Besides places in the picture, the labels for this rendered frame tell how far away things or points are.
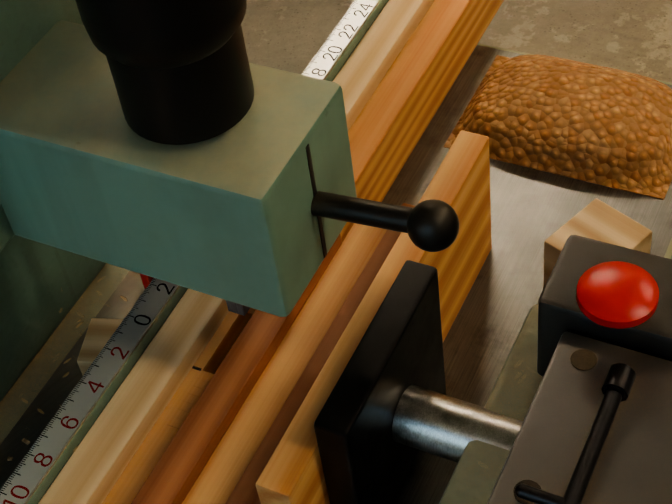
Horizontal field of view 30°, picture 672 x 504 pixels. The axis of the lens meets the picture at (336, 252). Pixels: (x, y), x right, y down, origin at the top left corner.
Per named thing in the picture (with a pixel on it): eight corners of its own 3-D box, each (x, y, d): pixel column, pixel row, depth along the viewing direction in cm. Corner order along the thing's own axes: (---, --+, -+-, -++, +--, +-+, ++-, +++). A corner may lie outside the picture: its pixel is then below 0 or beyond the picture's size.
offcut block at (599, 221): (542, 292, 63) (543, 240, 60) (592, 249, 64) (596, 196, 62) (596, 328, 61) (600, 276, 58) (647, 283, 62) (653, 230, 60)
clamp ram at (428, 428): (500, 605, 51) (497, 487, 45) (336, 543, 54) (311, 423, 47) (571, 433, 56) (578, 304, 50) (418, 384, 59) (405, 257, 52)
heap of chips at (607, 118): (663, 200, 66) (668, 161, 64) (443, 147, 71) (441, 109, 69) (705, 99, 71) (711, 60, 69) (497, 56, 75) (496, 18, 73)
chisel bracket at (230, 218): (294, 346, 51) (263, 200, 45) (17, 259, 56) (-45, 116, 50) (369, 223, 55) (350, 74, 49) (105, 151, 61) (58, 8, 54)
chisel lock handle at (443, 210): (448, 268, 47) (446, 232, 46) (295, 226, 50) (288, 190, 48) (468, 232, 48) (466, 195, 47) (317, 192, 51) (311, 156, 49)
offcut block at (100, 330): (155, 354, 76) (143, 319, 73) (142, 398, 73) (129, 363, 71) (104, 351, 76) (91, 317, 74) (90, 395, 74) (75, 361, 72)
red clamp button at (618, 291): (644, 343, 46) (646, 325, 45) (565, 321, 47) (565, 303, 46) (667, 285, 47) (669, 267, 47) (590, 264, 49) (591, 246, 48)
